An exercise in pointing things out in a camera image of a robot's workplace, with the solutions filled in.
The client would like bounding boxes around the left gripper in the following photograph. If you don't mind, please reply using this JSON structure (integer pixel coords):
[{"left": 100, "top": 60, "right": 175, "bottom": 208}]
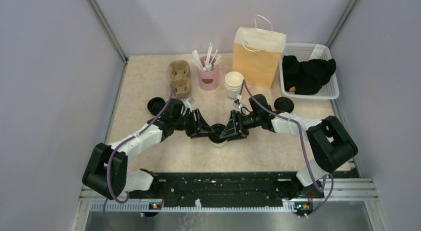
[{"left": 173, "top": 109, "right": 214, "bottom": 140}]

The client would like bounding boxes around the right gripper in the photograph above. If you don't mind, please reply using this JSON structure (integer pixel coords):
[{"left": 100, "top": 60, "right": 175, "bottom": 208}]
[{"left": 222, "top": 111, "right": 261, "bottom": 143}]

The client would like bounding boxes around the black plastic cup lid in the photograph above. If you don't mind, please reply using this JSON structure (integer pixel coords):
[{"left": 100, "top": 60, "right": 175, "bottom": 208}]
[{"left": 274, "top": 97, "right": 294, "bottom": 113}]

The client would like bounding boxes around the brown paper takeout bag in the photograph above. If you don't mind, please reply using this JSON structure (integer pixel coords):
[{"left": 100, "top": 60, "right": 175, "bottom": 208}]
[{"left": 232, "top": 14, "right": 286, "bottom": 88}]

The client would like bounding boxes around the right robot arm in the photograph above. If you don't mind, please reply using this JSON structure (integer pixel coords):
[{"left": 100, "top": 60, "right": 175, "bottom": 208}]
[{"left": 219, "top": 94, "right": 358, "bottom": 197}]

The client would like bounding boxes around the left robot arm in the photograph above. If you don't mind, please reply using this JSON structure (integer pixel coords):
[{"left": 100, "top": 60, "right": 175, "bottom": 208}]
[{"left": 82, "top": 98, "right": 214, "bottom": 200}]

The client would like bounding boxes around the pink straw holder cup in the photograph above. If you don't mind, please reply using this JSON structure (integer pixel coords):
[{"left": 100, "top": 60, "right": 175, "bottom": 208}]
[{"left": 197, "top": 65, "right": 220, "bottom": 91}]

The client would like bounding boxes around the stack of white paper cups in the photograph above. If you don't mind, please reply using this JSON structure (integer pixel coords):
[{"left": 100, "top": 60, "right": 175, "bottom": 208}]
[{"left": 224, "top": 72, "right": 244, "bottom": 99}]

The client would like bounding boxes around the stack of black lids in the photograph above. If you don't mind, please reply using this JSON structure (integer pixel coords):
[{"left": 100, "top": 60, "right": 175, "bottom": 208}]
[{"left": 147, "top": 97, "right": 166, "bottom": 116}]

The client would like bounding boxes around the brown pulp cup carrier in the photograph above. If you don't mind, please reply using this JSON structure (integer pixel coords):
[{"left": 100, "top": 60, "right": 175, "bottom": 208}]
[{"left": 169, "top": 60, "right": 191, "bottom": 98}]

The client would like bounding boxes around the black cloth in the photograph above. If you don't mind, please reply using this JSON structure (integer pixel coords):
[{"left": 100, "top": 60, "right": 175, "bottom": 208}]
[{"left": 282, "top": 56, "right": 337, "bottom": 95}]

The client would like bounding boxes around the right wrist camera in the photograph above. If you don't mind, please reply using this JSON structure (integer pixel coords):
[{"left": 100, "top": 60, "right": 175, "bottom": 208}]
[{"left": 233, "top": 94, "right": 245, "bottom": 111}]

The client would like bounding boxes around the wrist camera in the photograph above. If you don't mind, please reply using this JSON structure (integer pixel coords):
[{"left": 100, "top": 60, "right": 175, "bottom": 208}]
[
  {"left": 233, "top": 94, "right": 245, "bottom": 111},
  {"left": 183, "top": 97, "right": 195, "bottom": 111}
]

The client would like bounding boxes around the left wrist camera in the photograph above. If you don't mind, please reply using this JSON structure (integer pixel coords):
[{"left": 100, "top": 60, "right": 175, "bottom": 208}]
[{"left": 183, "top": 97, "right": 195, "bottom": 111}]

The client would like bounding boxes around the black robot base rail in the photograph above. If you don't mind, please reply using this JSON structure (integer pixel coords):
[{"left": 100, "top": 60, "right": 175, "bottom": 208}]
[{"left": 129, "top": 171, "right": 324, "bottom": 208}]

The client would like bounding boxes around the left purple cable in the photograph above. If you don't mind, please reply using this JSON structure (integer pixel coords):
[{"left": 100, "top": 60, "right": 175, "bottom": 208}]
[{"left": 103, "top": 84, "right": 177, "bottom": 231}]

